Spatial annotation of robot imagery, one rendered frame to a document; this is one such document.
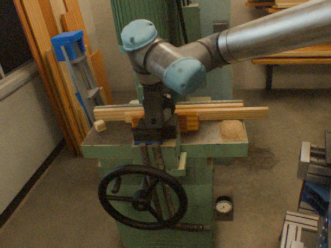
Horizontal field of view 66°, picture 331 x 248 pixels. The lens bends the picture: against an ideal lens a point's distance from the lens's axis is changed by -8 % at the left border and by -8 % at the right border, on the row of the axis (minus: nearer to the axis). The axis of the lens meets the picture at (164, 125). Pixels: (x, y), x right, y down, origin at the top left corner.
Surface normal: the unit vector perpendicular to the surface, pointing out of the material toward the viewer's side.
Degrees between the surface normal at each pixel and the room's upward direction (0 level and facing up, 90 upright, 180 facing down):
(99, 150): 90
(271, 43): 109
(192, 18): 90
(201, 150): 90
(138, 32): 31
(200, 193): 90
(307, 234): 0
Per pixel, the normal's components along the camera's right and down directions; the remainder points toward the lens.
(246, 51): -0.53, 0.74
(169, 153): -0.13, 0.52
